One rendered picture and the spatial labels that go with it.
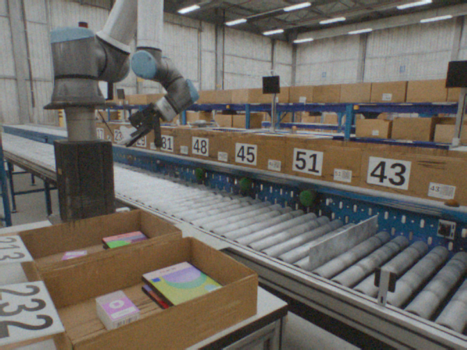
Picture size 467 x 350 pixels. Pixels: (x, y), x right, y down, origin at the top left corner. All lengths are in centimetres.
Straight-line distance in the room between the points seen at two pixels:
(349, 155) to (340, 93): 522
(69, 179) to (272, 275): 79
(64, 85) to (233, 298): 97
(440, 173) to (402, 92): 489
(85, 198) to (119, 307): 68
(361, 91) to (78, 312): 608
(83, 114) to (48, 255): 52
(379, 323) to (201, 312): 44
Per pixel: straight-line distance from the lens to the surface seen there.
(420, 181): 141
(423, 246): 135
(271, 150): 174
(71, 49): 137
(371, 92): 643
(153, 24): 128
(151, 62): 124
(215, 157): 205
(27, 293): 75
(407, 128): 592
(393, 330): 91
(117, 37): 151
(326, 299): 97
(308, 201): 154
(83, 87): 134
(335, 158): 154
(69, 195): 135
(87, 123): 136
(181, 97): 133
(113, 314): 74
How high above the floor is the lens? 119
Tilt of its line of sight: 12 degrees down
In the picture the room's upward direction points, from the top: 1 degrees clockwise
